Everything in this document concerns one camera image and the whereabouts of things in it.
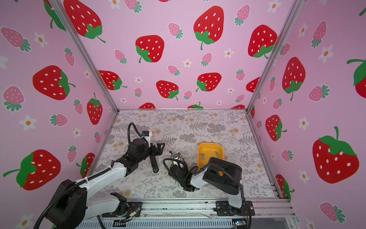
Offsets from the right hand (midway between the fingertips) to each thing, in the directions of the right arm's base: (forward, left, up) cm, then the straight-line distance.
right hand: (174, 165), depth 90 cm
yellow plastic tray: (+12, -21, +1) cm, 24 cm away
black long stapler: (-1, +13, +1) cm, 13 cm away
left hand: (+7, +9, +14) cm, 18 cm away
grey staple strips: (+9, -19, 0) cm, 21 cm away
